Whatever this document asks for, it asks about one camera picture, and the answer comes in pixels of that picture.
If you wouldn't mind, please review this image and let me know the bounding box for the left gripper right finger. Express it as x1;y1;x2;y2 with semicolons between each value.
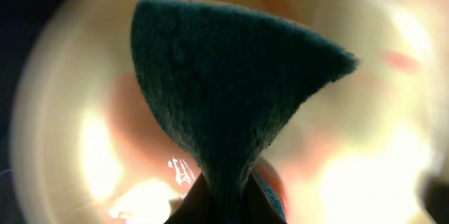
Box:
241;173;286;224

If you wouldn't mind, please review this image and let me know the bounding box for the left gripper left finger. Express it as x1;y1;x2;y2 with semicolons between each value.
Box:
164;173;214;224

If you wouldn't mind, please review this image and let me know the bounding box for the yellow plate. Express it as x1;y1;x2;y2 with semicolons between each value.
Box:
11;0;448;223

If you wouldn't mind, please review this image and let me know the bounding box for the green scouring sponge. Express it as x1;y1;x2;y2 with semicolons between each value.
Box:
130;0;358;223

